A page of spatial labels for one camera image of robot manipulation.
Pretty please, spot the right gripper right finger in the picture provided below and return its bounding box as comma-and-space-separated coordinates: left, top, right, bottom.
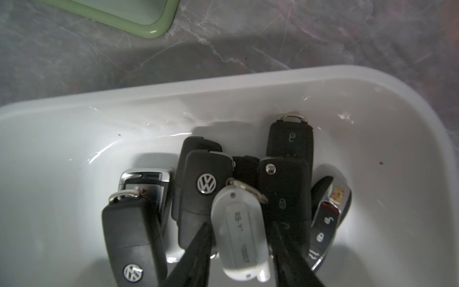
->
268, 222, 324, 287

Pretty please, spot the silver trimmed car key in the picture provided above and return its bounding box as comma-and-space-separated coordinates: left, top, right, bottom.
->
118, 167, 175, 235

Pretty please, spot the black slim car key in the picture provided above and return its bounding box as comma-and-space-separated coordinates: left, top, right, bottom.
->
307, 176, 352, 272

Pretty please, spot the green tissue box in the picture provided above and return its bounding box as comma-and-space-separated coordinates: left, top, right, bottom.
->
46, 0, 179, 39

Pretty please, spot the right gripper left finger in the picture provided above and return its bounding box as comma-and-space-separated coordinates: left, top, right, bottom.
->
161, 222, 213, 287

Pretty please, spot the white car key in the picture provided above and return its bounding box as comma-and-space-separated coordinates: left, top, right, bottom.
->
211, 178, 271, 283

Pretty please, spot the white storage box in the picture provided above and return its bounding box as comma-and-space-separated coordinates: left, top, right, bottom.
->
1, 65, 459, 287

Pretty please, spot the black car key top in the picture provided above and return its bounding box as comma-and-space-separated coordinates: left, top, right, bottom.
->
233, 155, 259, 189

